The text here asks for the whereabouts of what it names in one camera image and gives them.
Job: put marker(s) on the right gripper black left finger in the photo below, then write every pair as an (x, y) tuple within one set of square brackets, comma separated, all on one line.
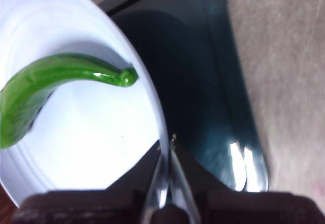
[(101, 206)]

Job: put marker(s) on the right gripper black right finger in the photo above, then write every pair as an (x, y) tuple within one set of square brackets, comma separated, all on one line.
[(241, 206)]

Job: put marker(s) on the pale blue round plate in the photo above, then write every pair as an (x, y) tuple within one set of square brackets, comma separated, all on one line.
[(89, 132)]

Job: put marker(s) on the green pepper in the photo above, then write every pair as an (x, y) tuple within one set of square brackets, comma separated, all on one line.
[(50, 74)]

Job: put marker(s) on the black rectangular tray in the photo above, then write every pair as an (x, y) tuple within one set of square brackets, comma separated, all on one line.
[(198, 81)]

